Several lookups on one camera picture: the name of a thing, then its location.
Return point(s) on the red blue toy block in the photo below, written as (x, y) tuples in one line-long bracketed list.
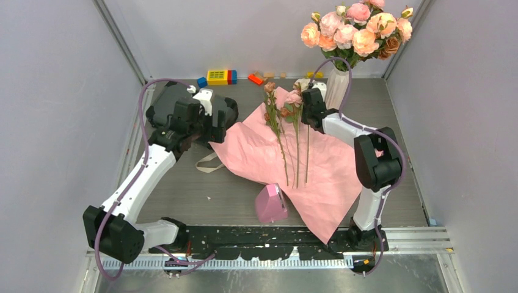
[(232, 77)]

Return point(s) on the peach pink flowers in vase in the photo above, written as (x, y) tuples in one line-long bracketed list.
[(358, 32)]

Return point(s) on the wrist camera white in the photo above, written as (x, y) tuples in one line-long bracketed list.
[(322, 87), (205, 97)]

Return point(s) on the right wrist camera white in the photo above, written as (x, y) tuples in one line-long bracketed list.
[(322, 87)]

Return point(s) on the pink paper bouquet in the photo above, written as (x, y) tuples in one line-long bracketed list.
[(316, 171)]

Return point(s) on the dark grey hard case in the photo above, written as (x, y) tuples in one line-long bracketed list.
[(164, 105)]

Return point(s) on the orange red toy block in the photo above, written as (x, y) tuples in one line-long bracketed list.
[(253, 78)]

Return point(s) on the pink rose flower stem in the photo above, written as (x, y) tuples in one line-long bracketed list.
[(289, 113)]

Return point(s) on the white ribbed vase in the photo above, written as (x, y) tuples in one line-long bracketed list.
[(336, 85)]

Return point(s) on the white rose flower stem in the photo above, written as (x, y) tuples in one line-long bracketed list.
[(300, 85)]

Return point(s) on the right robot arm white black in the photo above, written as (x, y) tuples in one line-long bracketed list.
[(378, 158)]

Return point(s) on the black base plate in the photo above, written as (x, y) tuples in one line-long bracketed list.
[(268, 243)]

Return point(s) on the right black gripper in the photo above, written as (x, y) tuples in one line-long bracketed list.
[(304, 119)]

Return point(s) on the brown bud flower stem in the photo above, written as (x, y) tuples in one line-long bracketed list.
[(272, 120)]

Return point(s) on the small yellow toy block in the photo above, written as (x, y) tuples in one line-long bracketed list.
[(317, 75)]

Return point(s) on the cream printed ribbon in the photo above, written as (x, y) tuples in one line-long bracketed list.
[(209, 163)]

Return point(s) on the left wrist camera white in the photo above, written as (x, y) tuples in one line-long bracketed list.
[(205, 97)]

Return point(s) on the aluminium frame rail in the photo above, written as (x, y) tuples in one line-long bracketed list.
[(402, 242)]

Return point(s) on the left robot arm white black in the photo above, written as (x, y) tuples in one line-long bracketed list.
[(112, 229)]

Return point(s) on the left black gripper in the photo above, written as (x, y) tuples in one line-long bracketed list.
[(213, 133)]

